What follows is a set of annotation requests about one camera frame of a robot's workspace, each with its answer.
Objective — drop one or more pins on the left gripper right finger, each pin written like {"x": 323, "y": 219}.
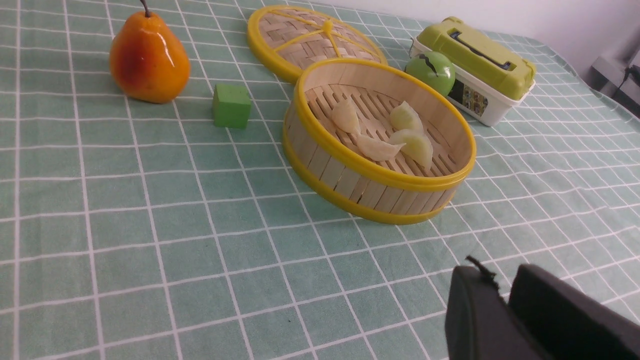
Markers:
{"x": 567, "y": 323}

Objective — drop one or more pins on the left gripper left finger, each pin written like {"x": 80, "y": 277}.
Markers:
{"x": 479, "y": 325}

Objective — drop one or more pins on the pale dumpling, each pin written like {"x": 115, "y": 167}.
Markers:
{"x": 415, "y": 145}
{"x": 404, "y": 117}
{"x": 344, "y": 115}
{"x": 377, "y": 150}

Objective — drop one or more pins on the bamboo steamer tray yellow rim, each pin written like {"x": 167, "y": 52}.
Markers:
{"x": 398, "y": 191}

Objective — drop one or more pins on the woven bamboo steamer lid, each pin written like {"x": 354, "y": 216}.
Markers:
{"x": 289, "y": 39}

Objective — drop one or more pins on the green lidded white box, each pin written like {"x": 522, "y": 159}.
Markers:
{"x": 490, "y": 79}

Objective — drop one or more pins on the grey furniture in background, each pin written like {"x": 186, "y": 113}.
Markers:
{"x": 608, "y": 75}

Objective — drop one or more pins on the green apple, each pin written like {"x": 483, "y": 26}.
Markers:
{"x": 434, "y": 69}

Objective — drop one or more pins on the green cube block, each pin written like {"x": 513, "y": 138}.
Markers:
{"x": 231, "y": 106}

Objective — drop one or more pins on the green checkered tablecloth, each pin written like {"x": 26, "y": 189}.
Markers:
{"x": 138, "y": 231}

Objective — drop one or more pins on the orange red pear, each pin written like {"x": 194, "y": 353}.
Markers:
{"x": 147, "y": 61}

